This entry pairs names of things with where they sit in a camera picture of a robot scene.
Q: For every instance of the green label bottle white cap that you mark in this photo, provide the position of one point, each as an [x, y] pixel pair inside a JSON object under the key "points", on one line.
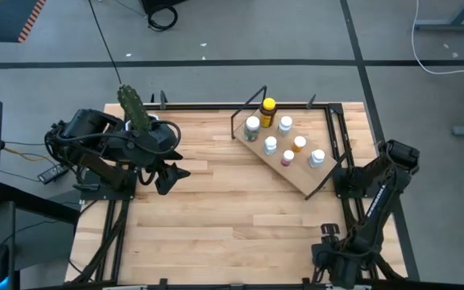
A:
{"points": [[252, 123]]}

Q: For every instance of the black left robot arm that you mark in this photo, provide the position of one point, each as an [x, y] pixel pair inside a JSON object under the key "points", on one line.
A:
{"points": [[83, 121]]}

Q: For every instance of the blue bottle white cap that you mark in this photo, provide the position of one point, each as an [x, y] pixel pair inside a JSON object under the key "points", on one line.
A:
{"points": [[270, 142]]}

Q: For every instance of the orange bottle white cap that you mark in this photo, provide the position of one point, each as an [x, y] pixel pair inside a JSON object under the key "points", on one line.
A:
{"points": [[299, 142]]}

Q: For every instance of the black power adapter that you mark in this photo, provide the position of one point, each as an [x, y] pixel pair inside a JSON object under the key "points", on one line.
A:
{"points": [[52, 173]]}

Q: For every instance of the green cactus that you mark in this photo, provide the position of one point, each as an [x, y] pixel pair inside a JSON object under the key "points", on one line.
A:
{"points": [[133, 106]]}

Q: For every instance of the wooden shelf black metal frame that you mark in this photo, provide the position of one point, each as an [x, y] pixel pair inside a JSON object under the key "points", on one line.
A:
{"points": [[296, 177]]}

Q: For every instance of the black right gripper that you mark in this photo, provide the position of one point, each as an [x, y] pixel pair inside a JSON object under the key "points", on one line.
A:
{"points": [[340, 266]]}

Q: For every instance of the pink bottle white cap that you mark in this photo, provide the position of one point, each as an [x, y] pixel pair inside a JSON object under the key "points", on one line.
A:
{"points": [[288, 155]]}

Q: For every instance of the small white medicine bottle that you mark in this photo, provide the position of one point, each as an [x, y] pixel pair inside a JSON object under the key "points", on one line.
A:
{"points": [[285, 121]]}

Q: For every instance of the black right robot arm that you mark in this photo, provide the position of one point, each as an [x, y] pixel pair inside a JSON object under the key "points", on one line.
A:
{"points": [[377, 201]]}

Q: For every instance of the brown bottle yellow cap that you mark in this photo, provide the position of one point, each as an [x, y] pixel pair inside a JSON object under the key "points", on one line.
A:
{"points": [[268, 104]]}

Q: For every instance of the hazard striped floor mat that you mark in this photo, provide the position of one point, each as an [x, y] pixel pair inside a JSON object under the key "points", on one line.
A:
{"points": [[2, 20]]}

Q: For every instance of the large white medicine bottle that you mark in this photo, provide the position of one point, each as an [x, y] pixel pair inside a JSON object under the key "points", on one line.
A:
{"points": [[317, 155]]}

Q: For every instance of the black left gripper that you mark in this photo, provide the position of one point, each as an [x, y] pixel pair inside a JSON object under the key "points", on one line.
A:
{"points": [[151, 145]]}

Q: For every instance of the white plant pot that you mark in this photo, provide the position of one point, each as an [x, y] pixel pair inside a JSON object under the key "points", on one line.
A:
{"points": [[154, 117]]}

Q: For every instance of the black box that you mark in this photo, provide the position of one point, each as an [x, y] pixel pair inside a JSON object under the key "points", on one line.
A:
{"points": [[159, 3]]}

